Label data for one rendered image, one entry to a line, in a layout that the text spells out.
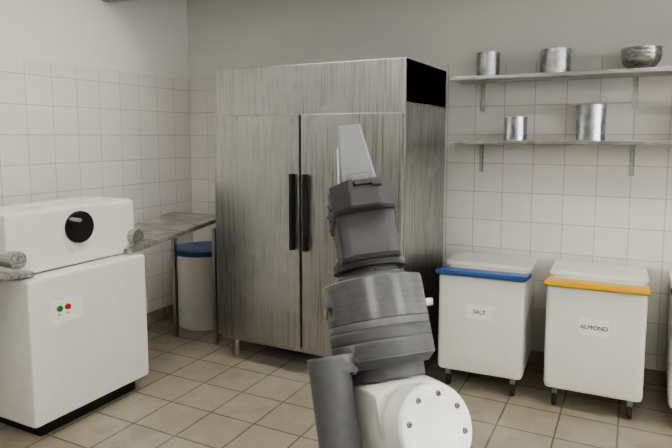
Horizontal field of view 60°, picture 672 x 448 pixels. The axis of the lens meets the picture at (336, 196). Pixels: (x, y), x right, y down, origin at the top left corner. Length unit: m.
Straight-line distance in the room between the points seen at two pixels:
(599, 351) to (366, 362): 3.24
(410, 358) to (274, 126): 3.42
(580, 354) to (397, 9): 2.66
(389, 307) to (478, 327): 3.28
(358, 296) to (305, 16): 4.46
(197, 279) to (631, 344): 3.14
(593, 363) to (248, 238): 2.26
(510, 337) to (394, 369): 3.26
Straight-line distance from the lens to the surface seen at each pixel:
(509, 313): 3.70
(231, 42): 5.25
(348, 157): 0.52
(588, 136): 3.91
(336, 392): 0.48
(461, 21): 4.37
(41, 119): 4.48
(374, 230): 0.49
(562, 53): 3.96
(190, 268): 4.88
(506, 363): 3.80
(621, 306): 3.61
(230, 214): 4.10
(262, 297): 4.06
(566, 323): 3.65
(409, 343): 0.48
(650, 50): 3.92
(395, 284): 0.48
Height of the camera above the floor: 1.59
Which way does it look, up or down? 6 degrees down
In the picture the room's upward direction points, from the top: straight up
